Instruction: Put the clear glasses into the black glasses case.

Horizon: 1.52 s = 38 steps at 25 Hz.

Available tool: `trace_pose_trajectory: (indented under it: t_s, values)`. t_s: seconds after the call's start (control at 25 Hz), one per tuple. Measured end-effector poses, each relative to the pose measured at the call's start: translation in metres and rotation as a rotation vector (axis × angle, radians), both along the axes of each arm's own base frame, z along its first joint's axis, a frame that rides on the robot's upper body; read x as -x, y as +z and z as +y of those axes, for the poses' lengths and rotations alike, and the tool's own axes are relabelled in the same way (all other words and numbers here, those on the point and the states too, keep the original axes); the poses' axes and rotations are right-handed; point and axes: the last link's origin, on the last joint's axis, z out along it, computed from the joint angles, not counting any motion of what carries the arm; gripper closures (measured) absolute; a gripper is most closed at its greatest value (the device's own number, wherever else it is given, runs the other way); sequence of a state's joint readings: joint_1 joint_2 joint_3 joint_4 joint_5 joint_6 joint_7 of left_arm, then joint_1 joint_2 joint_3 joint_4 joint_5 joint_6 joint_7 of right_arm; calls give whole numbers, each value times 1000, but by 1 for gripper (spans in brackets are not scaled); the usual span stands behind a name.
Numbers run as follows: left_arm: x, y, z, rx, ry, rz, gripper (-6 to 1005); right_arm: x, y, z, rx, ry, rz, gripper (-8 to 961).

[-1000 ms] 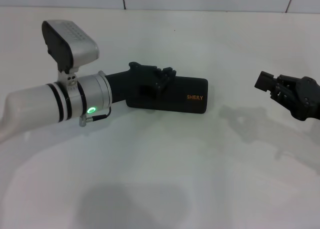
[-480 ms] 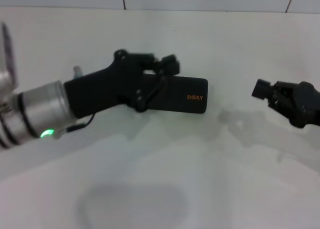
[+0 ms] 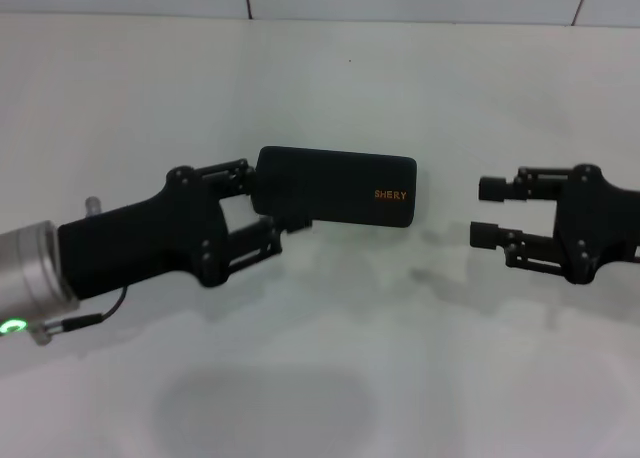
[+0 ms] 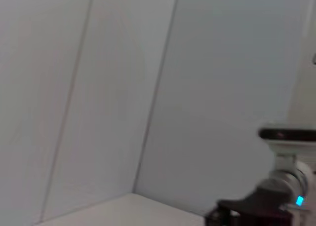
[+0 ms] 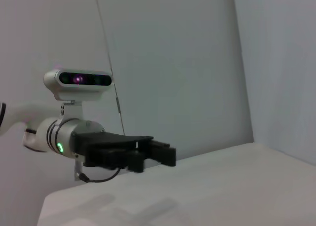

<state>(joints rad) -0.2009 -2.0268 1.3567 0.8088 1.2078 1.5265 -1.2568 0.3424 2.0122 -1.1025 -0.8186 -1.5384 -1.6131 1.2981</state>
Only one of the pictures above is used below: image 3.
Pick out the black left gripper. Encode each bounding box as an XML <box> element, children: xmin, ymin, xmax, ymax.
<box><xmin>57</xmin><ymin>157</ymin><xmax>315</xmax><ymax>303</ymax></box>

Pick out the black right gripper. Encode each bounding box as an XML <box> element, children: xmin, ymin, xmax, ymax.
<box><xmin>468</xmin><ymin>161</ymin><xmax>640</xmax><ymax>286</ymax></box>

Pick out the black glasses case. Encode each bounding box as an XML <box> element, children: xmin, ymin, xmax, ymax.
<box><xmin>248</xmin><ymin>145</ymin><xmax>419</xmax><ymax>229</ymax></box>

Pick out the dark left gripper cable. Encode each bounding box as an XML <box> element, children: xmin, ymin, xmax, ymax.
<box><xmin>27</xmin><ymin>285</ymin><xmax>132</xmax><ymax>347</ymax></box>

